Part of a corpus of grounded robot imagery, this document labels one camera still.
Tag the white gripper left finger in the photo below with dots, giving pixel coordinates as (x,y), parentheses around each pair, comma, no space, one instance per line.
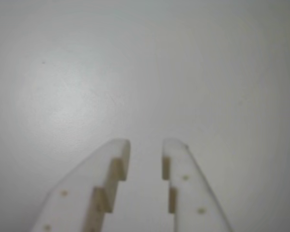
(79,193)

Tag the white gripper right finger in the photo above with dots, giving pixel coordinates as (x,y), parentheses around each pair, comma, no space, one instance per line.
(191,193)

